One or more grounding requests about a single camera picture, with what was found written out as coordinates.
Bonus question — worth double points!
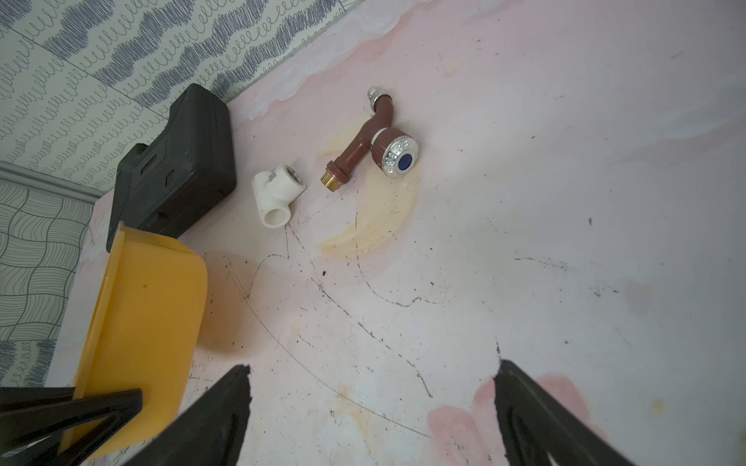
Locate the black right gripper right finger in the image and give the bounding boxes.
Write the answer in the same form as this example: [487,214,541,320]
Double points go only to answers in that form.
[493,359,631,465]

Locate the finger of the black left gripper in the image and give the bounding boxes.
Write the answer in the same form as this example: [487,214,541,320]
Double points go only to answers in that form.
[1,388,143,465]

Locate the brown water tap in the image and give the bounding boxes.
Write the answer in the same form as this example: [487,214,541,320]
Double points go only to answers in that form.
[321,87,420,192]

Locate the white pipe tee fitting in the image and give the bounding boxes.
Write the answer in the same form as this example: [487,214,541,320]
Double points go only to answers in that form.
[252,164,307,229]

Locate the yellow plastic storage box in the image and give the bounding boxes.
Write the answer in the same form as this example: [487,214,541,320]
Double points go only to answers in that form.
[46,224,208,459]

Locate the black plastic tool case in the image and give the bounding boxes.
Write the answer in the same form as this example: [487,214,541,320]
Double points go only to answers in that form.
[106,83,237,250]

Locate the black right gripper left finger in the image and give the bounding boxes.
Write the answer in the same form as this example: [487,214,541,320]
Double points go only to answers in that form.
[127,365,251,465]

